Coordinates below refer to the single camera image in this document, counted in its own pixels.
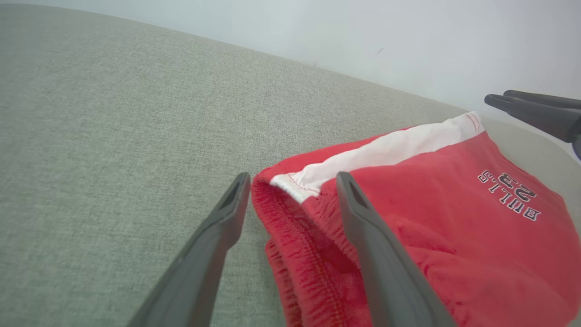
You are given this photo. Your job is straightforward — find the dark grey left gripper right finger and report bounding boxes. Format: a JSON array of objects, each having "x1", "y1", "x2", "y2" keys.
[{"x1": 336, "y1": 172, "x2": 457, "y2": 327}]

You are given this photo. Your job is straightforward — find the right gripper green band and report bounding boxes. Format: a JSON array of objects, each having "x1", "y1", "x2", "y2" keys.
[{"x1": 484, "y1": 90, "x2": 581, "y2": 160}]

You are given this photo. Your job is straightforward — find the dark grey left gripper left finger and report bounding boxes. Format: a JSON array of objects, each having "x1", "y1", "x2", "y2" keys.
[{"x1": 127, "y1": 172, "x2": 251, "y2": 327}]

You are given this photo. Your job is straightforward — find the red and white basketball shorts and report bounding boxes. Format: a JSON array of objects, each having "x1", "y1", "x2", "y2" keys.
[{"x1": 251, "y1": 111, "x2": 581, "y2": 327}]

